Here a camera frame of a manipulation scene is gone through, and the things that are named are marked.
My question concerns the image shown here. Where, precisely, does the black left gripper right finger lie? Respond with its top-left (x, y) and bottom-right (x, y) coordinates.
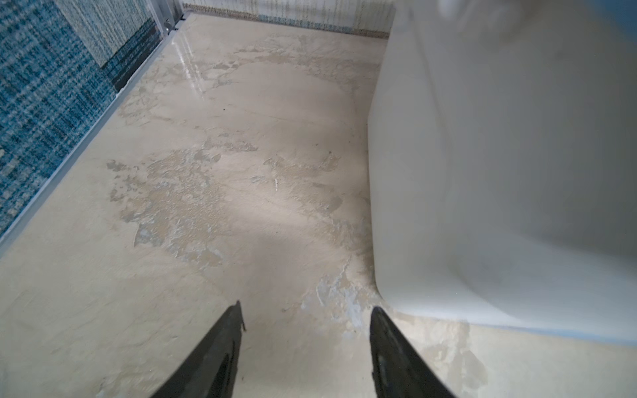
top-left (369, 306), bottom-right (455, 398)

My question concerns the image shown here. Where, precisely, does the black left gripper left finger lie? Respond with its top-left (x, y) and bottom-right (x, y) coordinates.
top-left (152, 302), bottom-right (246, 398)

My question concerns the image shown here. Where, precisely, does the white plastic storage bin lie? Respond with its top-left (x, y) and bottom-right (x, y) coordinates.
top-left (368, 1), bottom-right (636, 344)

